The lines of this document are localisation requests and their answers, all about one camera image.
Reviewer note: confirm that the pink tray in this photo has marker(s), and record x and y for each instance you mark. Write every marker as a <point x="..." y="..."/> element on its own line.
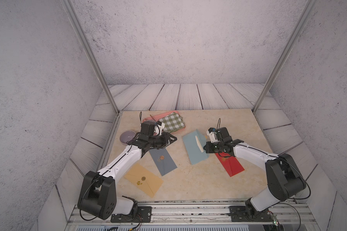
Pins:
<point x="159" y="116"/>

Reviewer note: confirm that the right aluminium frame post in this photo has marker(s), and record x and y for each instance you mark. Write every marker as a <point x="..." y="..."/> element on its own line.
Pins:
<point x="305" y="15"/>

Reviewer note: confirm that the yellow envelope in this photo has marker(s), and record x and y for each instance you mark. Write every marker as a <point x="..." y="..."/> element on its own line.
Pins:
<point x="144" y="179"/>

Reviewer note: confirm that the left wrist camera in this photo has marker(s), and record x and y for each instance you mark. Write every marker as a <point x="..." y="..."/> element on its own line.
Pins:
<point x="158" y="128"/>

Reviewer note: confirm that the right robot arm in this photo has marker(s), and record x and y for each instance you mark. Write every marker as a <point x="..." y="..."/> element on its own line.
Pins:
<point x="283" y="176"/>

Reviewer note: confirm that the lilac bowl on table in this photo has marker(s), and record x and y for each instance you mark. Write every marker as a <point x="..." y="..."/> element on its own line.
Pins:
<point x="127" y="136"/>

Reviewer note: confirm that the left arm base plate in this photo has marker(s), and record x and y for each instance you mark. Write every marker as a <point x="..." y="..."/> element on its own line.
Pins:
<point x="139" y="214"/>

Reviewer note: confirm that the light blue envelope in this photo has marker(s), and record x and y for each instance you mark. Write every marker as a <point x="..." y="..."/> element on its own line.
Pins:
<point x="194" y="143"/>

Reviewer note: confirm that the aluminium frame post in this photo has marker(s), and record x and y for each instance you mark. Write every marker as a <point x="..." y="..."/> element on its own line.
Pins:
<point x="305" y="15"/>
<point x="67" y="4"/>

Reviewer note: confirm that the green checkered cloth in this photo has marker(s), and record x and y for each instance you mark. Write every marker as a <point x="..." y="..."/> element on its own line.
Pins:
<point x="173" y="122"/>

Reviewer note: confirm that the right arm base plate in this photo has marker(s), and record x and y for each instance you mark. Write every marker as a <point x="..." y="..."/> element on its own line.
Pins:
<point x="247" y="214"/>

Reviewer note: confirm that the grey envelope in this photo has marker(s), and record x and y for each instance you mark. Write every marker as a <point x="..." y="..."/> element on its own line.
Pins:
<point x="162" y="160"/>

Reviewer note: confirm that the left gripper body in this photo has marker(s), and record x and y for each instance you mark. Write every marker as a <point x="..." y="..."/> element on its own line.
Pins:
<point x="157" y="141"/>

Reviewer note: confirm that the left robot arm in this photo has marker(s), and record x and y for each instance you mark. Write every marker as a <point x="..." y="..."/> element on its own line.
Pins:
<point x="98" y="195"/>

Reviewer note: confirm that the aluminium front rail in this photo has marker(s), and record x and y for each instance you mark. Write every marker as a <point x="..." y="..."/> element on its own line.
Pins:
<point x="201" y="216"/>

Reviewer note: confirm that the red envelope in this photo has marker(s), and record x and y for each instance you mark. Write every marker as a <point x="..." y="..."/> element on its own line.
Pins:
<point x="231" y="165"/>

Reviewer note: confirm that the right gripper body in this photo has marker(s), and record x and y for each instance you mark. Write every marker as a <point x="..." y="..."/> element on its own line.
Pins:
<point x="218" y="147"/>

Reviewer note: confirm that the left aluminium frame post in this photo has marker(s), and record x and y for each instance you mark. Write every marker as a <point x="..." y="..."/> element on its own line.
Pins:
<point x="67" y="4"/>

